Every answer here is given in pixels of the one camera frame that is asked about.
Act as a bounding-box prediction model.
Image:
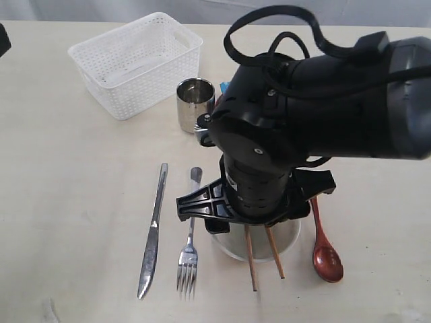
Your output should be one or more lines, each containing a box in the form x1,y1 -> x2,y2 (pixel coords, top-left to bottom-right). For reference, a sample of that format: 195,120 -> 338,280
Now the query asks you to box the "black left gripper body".
0,24 -> 11,57

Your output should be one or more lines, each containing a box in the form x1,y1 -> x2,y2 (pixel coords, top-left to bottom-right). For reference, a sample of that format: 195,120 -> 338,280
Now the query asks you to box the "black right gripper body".
176,156 -> 336,234

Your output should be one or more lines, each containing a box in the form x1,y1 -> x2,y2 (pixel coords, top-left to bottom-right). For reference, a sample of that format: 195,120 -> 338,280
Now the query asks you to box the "brown wooden chopstick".
265,226 -> 285,279
244,225 -> 258,292

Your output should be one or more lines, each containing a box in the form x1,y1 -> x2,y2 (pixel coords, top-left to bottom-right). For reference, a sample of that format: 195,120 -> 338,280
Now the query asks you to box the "floral ceramic bowl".
212,220 -> 301,262

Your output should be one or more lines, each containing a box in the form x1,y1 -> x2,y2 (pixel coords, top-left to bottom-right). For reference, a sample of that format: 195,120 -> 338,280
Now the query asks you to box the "brown wooden chopstick front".
265,226 -> 285,279

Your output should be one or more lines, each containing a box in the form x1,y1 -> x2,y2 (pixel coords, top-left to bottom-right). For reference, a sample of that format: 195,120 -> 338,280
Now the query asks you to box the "stainless steel fork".
176,166 -> 203,301

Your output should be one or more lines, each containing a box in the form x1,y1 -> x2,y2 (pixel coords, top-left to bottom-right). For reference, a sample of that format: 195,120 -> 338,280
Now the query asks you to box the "dark spoon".
310,197 -> 344,283

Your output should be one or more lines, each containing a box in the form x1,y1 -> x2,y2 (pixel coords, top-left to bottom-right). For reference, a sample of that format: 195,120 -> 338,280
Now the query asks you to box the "blue snack chip bag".
220,81 -> 230,94

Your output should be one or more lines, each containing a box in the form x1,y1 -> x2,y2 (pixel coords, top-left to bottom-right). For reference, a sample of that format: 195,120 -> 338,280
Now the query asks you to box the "shiny metal cup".
176,77 -> 216,133

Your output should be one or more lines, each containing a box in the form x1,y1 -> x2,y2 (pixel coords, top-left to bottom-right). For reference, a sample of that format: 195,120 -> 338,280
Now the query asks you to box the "stainless steel table knife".
137,163 -> 168,299

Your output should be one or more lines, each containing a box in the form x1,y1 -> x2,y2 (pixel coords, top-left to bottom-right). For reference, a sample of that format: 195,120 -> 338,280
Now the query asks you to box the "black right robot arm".
176,36 -> 430,234

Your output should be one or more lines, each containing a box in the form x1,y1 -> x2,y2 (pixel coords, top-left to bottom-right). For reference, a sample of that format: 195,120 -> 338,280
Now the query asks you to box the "white woven plastic basket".
68,12 -> 203,121

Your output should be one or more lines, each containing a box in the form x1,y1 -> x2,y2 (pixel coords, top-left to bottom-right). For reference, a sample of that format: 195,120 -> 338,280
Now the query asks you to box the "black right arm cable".
223,3 -> 431,98

